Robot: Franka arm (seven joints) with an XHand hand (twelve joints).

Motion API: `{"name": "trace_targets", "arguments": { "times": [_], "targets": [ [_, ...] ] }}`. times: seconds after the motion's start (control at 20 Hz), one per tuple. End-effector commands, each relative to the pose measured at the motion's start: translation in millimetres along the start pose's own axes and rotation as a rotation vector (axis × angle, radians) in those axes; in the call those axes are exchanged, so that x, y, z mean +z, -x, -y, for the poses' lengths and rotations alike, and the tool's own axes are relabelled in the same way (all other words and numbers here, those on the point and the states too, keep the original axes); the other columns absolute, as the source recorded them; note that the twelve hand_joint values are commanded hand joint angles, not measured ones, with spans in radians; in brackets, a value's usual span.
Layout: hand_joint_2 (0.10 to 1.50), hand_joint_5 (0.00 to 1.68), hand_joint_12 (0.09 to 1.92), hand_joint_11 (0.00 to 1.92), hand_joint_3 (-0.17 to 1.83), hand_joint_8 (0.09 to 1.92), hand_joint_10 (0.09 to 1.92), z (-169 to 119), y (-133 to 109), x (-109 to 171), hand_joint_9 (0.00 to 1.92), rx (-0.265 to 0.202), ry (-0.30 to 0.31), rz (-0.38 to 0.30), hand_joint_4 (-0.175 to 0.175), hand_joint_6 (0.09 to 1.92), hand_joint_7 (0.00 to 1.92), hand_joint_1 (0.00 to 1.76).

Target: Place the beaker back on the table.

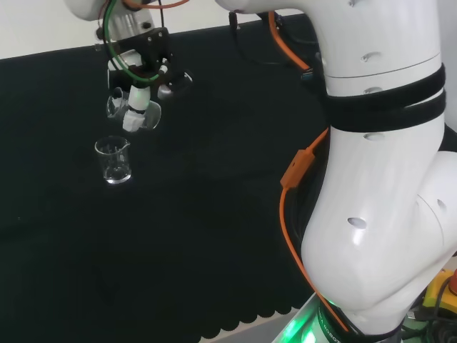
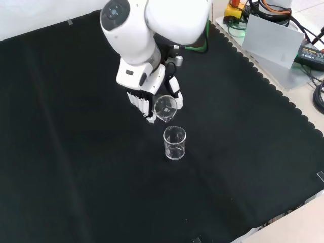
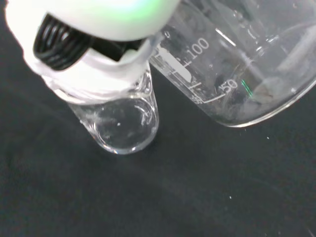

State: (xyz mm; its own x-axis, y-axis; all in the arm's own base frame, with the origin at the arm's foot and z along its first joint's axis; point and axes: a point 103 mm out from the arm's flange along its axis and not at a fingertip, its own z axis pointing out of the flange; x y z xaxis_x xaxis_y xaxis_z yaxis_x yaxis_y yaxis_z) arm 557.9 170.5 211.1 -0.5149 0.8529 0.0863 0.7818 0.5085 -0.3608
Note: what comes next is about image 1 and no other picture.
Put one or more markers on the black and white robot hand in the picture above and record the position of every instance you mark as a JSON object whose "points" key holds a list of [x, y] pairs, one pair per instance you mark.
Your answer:
{"points": [[157, 53]]}

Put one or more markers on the clear glass beaker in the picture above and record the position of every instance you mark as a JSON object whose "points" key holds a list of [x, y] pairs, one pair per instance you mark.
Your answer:
{"points": [[154, 115], [113, 168]]}

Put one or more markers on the clear tape strip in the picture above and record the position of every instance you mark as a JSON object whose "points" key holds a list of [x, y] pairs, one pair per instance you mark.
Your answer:
{"points": [[98, 46]]}

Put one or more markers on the yellow stop button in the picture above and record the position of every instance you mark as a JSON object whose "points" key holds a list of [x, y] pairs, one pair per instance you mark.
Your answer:
{"points": [[437, 289]]}

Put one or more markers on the black cloth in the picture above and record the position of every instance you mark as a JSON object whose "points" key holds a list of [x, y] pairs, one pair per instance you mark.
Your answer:
{"points": [[178, 221]]}

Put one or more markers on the white wrist camera shell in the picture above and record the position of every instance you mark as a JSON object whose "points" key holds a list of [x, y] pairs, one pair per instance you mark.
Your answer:
{"points": [[126, 58]]}

